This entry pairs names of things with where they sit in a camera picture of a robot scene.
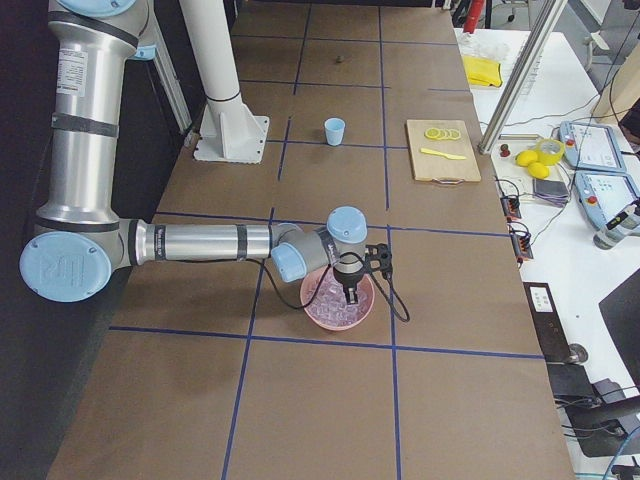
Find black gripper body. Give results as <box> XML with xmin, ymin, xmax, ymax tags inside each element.
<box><xmin>333</xmin><ymin>253</ymin><xmax>365</xmax><ymax>290</ymax></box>

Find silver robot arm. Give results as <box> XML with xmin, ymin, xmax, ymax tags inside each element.
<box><xmin>20</xmin><ymin>1</ymin><xmax>367</xmax><ymax>304</ymax></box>

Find clear ice cubes pile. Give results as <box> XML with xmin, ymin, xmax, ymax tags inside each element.
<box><xmin>304</xmin><ymin>278</ymin><xmax>371</xmax><ymax>326</ymax></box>

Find light blue plastic cup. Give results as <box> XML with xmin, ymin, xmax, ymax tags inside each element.
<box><xmin>324</xmin><ymin>117</ymin><xmax>346</xmax><ymax>146</ymax></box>

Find pink bowl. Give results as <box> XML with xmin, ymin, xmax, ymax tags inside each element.
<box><xmin>299</xmin><ymin>271</ymin><xmax>376</xmax><ymax>332</ymax></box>

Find bamboo cutting board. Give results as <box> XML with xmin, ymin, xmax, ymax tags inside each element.
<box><xmin>406</xmin><ymin>119</ymin><xmax>481</xmax><ymax>185</ymax></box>

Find yellow plastic knife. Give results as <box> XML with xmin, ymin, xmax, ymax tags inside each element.
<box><xmin>420</xmin><ymin>148</ymin><xmax>467</xmax><ymax>160</ymax></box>

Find lemon slice bottom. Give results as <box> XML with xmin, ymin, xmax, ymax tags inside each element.
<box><xmin>424</xmin><ymin>128</ymin><xmax>442</xmax><ymax>140</ymax></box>

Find black power strip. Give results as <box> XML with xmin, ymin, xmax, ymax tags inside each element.
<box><xmin>500</xmin><ymin>195</ymin><xmax>522</xmax><ymax>222</ymax></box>

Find whole lemon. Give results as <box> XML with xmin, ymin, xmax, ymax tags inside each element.
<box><xmin>527</xmin><ymin>162</ymin><xmax>550</xmax><ymax>180</ymax></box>
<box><xmin>516</xmin><ymin>150</ymin><xmax>538</xmax><ymax>167</ymax></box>

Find yellow tape roll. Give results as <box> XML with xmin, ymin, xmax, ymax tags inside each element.
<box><xmin>534</xmin><ymin>139</ymin><xmax>565</xmax><ymax>166</ymax></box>

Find yellow cloth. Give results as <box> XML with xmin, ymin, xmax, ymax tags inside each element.
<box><xmin>462</xmin><ymin>55</ymin><xmax>503</xmax><ymax>88</ymax></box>

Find teach pendant lower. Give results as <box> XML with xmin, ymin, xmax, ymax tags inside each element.
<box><xmin>574</xmin><ymin>170</ymin><xmax>639</xmax><ymax>230</ymax></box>

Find teach pendant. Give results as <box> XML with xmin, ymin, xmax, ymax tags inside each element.
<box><xmin>574</xmin><ymin>170</ymin><xmax>639</xmax><ymax>230</ymax></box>
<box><xmin>558</xmin><ymin>121</ymin><xmax>627</xmax><ymax>173</ymax></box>

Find teach pendant upper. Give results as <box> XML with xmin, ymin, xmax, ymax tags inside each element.
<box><xmin>558</xmin><ymin>121</ymin><xmax>627</xmax><ymax>173</ymax></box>

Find white pillar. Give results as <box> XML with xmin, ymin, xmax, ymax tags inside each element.
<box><xmin>180</xmin><ymin>0</ymin><xmax>240</xmax><ymax>102</ymax></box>

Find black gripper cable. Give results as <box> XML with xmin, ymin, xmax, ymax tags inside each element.
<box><xmin>262</xmin><ymin>252</ymin><xmax>411</xmax><ymax>324</ymax></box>

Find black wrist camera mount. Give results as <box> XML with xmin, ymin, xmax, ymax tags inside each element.
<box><xmin>365</xmin><ymin>243</ymin><xmax>393</xmax><ymax>278</ymax></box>

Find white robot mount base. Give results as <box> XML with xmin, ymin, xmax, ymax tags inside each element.
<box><xmin>194</xmin><ymin>100</ymin><xmax>270</xmax><ymax>164</ymax></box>

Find aluminium frame post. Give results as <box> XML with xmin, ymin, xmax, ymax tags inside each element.
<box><xmin>478</xmin><ymin>0</ymin><xmax>568</xmax><ymax>154</ymax></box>

